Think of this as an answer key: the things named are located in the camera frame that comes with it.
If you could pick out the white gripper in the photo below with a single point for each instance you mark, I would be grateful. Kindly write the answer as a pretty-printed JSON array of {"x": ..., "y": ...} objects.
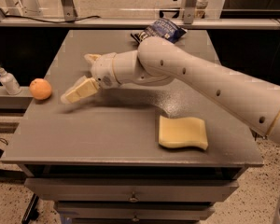
[{"x": 104, "y": 70}]

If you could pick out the orange fruit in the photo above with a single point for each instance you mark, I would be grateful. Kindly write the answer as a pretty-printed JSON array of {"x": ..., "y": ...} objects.
[{"x": 40, "y": 89}]

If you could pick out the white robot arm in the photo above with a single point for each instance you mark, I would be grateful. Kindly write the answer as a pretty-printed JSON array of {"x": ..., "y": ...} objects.
[{"x": 157, "y": 62}]

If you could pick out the blue chip bag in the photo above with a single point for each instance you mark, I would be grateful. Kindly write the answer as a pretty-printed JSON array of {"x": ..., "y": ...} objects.
[{"x": 163, "y": 28}]

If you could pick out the white pump bottle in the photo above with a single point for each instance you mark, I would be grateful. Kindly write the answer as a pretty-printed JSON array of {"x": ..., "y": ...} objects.
[{"x": 9, "y": 82}]

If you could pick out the grey drawer cabinet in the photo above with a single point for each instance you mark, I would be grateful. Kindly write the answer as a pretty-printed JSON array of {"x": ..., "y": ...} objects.
[{"x": 100, "y": 160}]

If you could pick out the yellow sponge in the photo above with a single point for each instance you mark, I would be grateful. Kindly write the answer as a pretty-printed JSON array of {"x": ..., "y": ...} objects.
[{"x": 182, "y": 132}]

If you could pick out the grey metal bracket left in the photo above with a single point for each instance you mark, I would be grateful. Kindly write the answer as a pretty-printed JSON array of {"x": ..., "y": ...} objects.
[{"x": 69, "y": 10}]

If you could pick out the grey metal bracket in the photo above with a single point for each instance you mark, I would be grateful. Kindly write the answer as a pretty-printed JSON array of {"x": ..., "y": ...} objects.
[
  {"x": 69, "y": 10},
  {"x": 188, "y": 7}
]

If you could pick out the grey metal bracket right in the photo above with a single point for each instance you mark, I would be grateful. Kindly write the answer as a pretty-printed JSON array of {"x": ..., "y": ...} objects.
[{"x": 188, "y": 7}]

